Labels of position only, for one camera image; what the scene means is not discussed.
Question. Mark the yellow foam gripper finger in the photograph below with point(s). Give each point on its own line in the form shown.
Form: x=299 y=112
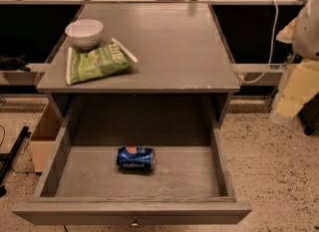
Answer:
x=298 y=85
x=286 y=34

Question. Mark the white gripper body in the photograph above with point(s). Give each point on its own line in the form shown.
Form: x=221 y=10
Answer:
x=307 y=32

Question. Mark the blue pepsi can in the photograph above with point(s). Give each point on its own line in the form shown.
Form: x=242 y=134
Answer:
x=135 y=157

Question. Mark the grey open drawer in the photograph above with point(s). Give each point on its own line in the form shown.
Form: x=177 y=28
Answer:
x=82 y=184

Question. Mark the white ceramic bowl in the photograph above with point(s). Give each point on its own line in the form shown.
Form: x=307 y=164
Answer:
x=85 y=34

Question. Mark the green chip bag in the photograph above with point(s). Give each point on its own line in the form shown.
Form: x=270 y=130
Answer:
x=98 y=63

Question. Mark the cardboard box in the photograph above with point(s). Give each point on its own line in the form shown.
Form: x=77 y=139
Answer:
x=43 y=138

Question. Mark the black floor stand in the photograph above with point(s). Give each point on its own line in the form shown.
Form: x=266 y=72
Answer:
x=6 y=159

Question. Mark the black object on rail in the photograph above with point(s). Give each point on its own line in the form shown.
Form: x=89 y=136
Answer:
x=9 y=63

